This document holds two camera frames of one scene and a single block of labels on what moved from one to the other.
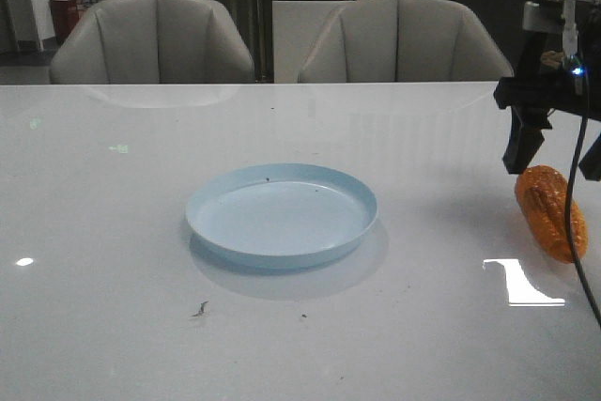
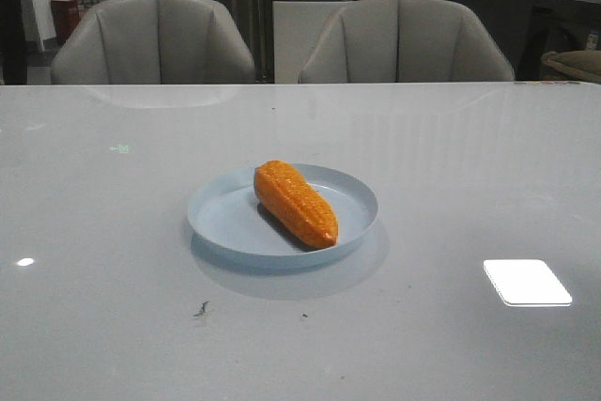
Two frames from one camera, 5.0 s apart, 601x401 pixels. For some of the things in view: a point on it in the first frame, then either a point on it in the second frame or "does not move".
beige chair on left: x=151 y=38 does not move
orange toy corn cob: x=542 y=193 → x=285 y=192
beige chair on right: x=403 y=38 does not move
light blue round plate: x=278 y=215 does not move
